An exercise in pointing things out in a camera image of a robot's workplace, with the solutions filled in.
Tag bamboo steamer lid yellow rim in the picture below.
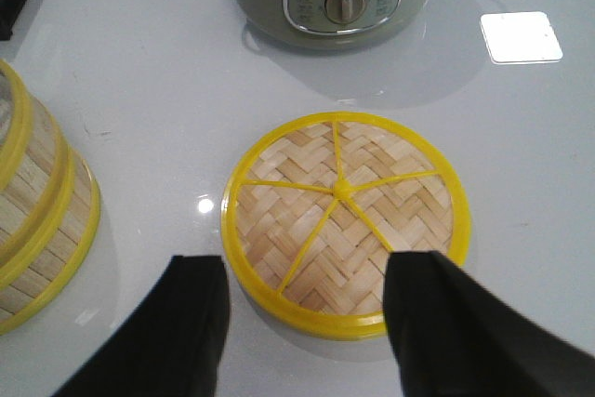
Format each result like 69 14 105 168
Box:
221 112 471 340

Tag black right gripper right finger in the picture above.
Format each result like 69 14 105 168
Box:
382 251 594 396

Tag bamboo steamer tier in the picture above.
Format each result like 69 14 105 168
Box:
1 149 100 334
1 61 68 285

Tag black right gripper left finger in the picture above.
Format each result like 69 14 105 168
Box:
56 256 231 396

